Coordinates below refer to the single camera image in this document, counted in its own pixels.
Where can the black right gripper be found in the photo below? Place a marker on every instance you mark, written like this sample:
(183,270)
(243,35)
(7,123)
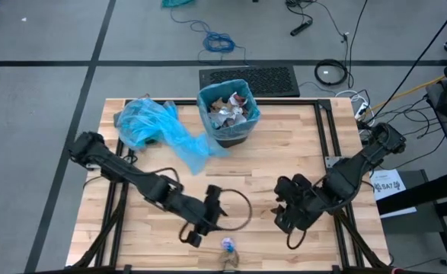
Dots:
(314,205)

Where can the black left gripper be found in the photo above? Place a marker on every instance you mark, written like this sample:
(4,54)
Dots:
(196,217)

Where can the pink blue paper wad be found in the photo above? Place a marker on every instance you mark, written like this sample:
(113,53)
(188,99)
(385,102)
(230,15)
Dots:
(228,244)

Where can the big brown paper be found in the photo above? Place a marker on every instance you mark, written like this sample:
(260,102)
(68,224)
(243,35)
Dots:
(228,259)

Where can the large white paper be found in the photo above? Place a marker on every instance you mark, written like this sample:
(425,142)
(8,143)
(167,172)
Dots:
(227,117)

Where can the white orange-print wrapper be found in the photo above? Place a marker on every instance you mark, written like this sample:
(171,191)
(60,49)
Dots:
(239,99)

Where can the blue bin liner bag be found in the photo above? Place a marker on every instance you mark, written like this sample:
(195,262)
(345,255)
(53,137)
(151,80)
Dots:
(204,99)

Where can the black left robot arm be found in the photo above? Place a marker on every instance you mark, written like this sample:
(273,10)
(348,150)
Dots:
(131,177)

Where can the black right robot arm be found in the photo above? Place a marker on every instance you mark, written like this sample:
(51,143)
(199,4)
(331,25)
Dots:
(360,163)

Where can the blue spare trash bag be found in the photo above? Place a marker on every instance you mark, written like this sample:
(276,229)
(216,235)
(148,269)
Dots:
(147,122)

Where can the white paper sign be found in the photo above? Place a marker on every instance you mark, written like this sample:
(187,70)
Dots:
(388,184)

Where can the black floor mat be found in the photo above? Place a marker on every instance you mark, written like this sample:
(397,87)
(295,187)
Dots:
(276,81)

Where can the black power strip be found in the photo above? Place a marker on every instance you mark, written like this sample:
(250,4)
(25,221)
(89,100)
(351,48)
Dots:
(301,27)

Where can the teal floor object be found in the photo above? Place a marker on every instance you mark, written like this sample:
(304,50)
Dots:
(175,3)

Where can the black table frame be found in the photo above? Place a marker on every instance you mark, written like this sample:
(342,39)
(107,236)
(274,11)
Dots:
(284,102)

